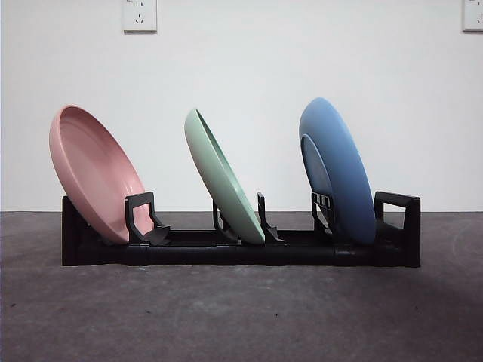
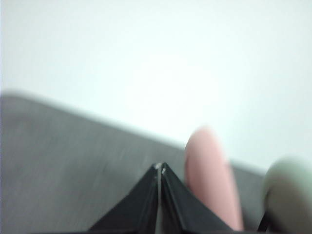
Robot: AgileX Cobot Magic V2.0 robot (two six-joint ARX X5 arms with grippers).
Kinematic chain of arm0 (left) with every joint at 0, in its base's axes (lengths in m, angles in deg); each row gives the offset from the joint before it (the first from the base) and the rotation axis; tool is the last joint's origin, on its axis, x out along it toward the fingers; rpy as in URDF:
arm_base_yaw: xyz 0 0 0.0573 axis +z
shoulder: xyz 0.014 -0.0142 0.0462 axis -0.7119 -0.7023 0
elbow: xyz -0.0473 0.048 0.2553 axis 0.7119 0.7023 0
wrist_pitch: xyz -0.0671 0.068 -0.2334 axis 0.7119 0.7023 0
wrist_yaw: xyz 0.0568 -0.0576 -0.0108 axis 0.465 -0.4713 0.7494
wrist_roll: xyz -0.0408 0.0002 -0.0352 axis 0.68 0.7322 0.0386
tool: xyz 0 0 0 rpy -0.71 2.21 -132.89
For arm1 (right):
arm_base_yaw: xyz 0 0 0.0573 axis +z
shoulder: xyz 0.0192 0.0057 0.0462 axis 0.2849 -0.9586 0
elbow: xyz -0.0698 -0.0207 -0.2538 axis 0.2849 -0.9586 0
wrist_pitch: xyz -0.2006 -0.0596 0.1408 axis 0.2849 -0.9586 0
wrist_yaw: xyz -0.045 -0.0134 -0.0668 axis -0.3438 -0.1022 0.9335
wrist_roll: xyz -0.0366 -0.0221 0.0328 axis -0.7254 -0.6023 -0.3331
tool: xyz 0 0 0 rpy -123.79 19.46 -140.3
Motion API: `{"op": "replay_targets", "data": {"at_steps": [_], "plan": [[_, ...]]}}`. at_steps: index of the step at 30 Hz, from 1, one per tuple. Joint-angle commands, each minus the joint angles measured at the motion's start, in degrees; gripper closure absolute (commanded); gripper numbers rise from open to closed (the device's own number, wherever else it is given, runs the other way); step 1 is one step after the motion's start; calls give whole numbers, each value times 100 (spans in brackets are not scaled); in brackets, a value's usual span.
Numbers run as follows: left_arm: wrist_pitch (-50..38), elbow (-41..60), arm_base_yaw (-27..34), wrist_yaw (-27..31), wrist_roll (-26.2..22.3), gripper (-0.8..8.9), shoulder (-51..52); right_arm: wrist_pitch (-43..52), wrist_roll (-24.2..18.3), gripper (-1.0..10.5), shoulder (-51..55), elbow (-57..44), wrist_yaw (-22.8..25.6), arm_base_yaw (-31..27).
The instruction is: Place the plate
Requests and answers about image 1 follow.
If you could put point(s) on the green round plate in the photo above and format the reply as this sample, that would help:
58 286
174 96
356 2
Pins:
211 166

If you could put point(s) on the blue round plate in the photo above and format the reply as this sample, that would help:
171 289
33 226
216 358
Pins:
339 151

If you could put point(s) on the pink round plate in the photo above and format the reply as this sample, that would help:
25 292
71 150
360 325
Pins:
94 169

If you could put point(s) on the black plastic dish rack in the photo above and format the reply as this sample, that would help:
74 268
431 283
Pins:
226 256

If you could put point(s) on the white wall socket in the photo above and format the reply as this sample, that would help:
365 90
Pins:
473 15
139 17

